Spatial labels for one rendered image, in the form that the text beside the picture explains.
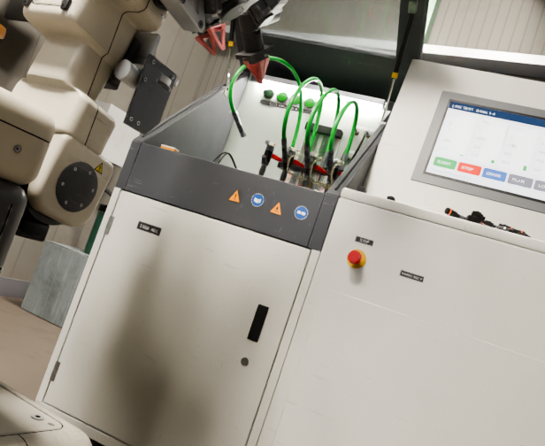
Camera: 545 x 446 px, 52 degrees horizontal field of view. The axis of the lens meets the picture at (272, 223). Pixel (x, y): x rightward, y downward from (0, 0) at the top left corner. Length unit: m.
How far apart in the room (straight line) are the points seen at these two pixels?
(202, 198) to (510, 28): 3.06
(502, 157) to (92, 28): 1.23
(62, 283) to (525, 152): 2.69
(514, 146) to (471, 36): 2.51
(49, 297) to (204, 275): 2.14
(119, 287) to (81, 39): 0.81
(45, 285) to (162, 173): 2.07
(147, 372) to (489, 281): 0.97
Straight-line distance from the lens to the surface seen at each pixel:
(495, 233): 1.52
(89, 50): 1.25
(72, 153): 1.19
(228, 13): 1.32
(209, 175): 1.70
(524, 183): 1.83
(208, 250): 1.65
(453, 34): 4.38
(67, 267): 3.63
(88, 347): 1.82
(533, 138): 1.92
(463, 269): 1.51
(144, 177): 1.80
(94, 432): 1.82
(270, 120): 2.30
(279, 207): 1.60
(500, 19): 4.38
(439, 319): 1.50
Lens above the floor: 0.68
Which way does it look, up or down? 5 degrees up
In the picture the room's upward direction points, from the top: 19 degrees clockwise
